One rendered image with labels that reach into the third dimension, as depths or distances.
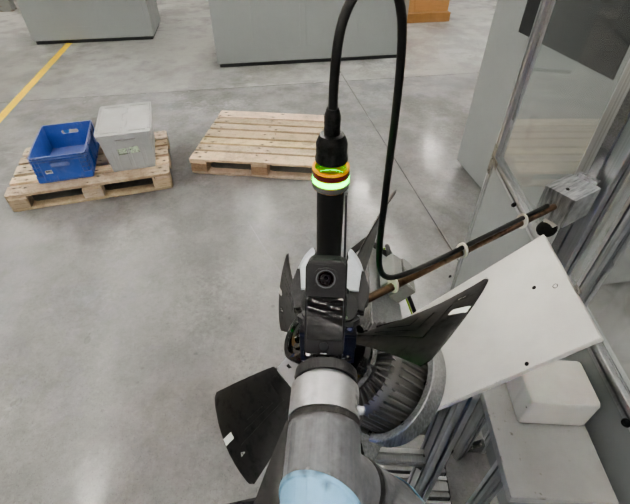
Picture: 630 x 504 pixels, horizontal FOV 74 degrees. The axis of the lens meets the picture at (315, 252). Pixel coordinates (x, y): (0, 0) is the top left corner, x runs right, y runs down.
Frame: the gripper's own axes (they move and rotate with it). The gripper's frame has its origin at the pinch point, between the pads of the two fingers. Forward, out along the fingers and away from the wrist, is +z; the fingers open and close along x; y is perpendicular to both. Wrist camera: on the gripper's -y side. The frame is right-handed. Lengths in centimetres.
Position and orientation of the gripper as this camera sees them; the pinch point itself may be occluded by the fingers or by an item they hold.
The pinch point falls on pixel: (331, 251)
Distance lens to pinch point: 60.3
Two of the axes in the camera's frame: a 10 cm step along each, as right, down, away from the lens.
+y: 0.0, 7.4, 6.7
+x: 10.0, 0.4, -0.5
